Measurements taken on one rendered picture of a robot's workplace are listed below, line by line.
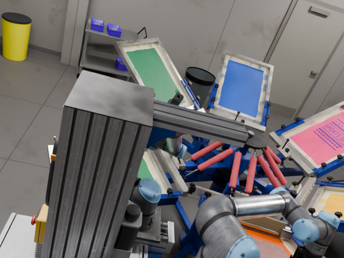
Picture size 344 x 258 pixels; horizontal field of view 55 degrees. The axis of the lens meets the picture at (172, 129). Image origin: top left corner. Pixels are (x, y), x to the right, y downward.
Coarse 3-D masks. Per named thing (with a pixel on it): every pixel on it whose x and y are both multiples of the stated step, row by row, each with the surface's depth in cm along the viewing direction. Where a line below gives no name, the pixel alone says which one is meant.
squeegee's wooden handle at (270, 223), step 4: (244, 220) 197; (248, 220) 197; (252, 220) 197; (256, 220) 197; (260, 220) 197; (264, 220) 197; (268, 220) 197; (272, 220) 198; (276, 220) 198; (256, 224) 198; (260, 224) 198; (264, 224) 198; (268, 224) 198; (272, 224) 198; (276, 224) 198; (280, 224) 198; (284, 224) 198; (268, 228) 198; (272, 228) 198; (276, 228) 198; (280, 228) 198; (284, 228) 198; (280, 232) 199
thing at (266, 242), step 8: (256, 232) 197; (256, 240) 185; (264, 240) 189; (272, 240) 193; (280, 240) 198; (264, 248) 177; (272, 248) 181; (280, 248) 184; (264, 256) 166; (272, 256) 170; (280, 256) 173; (288, 256) 177
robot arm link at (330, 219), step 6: (324, 210) 121; (318, 216) 120; (324, 216) 118; (330, 216) 118; (336, 216) 120; (330, 222) 116; (336, 222) 116; (330, 228) 116; (336, 228) 117; (330, 234) 117; (318, 240) 119; (324, 240) 118; (330, 240) 119; (324, 246) 119
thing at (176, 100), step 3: (177, 93) 179; (174, 96) 179; (177, 96) 179; (180, 96) 179; (183, 96) 179; (174, 99) 179; (177, 99) 179; (180, 99) 179; (171, 102) 179; (174, 102) 179; (177, 102) 179; (180, 102) 181
